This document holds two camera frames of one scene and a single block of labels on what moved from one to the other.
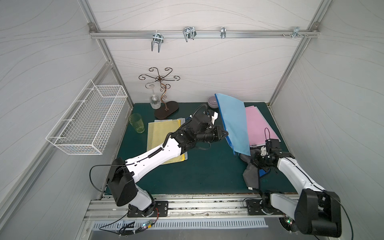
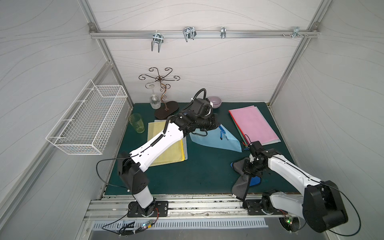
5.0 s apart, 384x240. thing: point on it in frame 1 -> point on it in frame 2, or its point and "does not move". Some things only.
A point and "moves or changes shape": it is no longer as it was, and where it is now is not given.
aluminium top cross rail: [170, 34] does not move
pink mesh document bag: [256, 125] does not move
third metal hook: [223, 31] does not move
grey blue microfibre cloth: [251, 172] moves or changes shape
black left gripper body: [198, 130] -> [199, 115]
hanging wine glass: [155, 100] does not move
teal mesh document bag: [232, 111] moves or changes shape
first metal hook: [157, 37] does not move
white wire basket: [86, 125] does not move
